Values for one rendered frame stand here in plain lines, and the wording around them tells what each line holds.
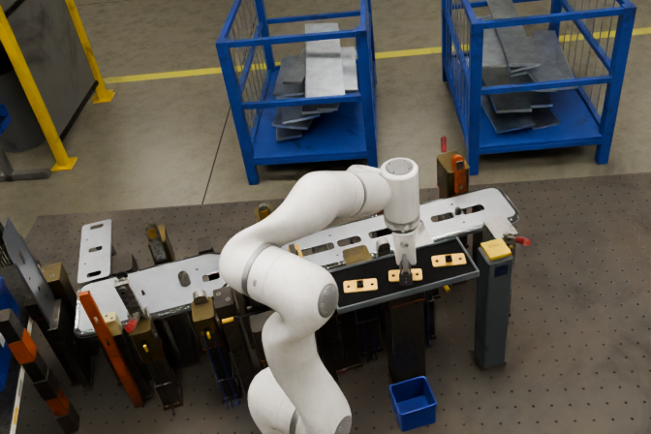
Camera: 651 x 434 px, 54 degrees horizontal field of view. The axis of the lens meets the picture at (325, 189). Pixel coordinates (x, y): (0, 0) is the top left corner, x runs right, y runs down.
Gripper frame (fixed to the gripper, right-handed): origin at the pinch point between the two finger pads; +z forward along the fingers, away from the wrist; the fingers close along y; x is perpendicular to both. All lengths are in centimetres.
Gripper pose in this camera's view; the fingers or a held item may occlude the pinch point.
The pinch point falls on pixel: (404, 267)
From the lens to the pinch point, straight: 163.8
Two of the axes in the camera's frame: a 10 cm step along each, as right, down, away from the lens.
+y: 0.4, -6.2, 7.9
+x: -9.9, 0.7, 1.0
